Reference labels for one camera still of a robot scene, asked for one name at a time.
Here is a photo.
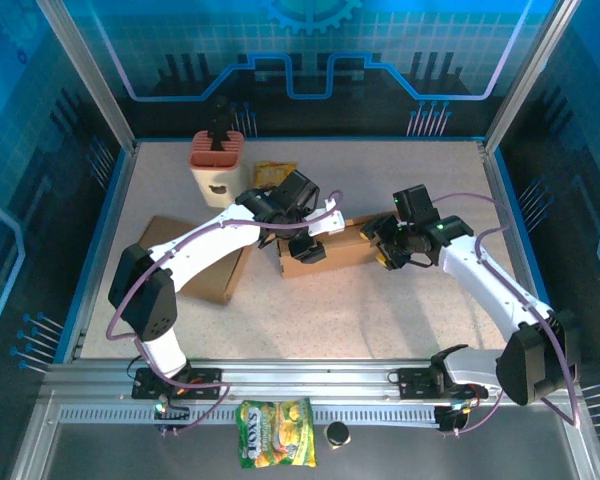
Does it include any brown cardboard mailer box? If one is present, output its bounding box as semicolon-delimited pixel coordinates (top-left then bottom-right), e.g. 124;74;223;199
137;214;254;306
277;213;399;280

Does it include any yellow snack bag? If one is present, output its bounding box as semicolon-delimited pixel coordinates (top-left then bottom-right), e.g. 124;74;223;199
253;160;299;191

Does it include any cream knife block pink top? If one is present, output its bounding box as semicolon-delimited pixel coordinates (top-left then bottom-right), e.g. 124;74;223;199
188;130;250;209

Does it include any slotted metal strip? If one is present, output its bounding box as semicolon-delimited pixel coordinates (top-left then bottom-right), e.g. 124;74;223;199
57;405;444;426

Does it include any black controller board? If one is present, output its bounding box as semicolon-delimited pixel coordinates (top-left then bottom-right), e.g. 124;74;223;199
152;397;192;437
433;402;474;437

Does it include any small black jar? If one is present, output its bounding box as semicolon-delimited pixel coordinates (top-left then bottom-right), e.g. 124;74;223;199
324;421;352;451

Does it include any green candy bag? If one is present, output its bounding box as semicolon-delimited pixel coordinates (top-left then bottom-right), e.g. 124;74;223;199
234;397;319;470

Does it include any grey metal front panel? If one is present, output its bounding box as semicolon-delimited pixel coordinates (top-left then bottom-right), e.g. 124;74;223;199
9;392;600;480

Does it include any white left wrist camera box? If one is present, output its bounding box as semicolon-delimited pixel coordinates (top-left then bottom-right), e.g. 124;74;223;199
307;197;345;237

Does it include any black knife handle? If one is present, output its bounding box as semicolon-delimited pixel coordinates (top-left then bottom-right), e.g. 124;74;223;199
207;97;237;151

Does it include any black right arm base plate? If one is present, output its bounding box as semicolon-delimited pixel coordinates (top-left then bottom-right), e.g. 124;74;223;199
397;367;489;401

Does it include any aluminium front rail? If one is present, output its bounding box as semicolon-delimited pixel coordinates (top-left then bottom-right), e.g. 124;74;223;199
38;358;581;407

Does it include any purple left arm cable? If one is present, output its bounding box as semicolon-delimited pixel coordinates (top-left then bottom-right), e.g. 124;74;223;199
104;189;344;436

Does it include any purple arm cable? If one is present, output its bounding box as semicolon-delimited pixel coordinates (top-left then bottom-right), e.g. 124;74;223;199
429;193;581;436
104;189;344;436

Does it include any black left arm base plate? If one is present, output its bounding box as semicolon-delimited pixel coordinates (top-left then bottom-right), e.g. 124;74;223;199
132;367;224;401

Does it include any aluminium frame post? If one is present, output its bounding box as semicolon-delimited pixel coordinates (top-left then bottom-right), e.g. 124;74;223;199
34;0;140;152
482;0;581;152

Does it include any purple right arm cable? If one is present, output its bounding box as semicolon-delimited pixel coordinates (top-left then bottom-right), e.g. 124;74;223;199
429;193;581;436

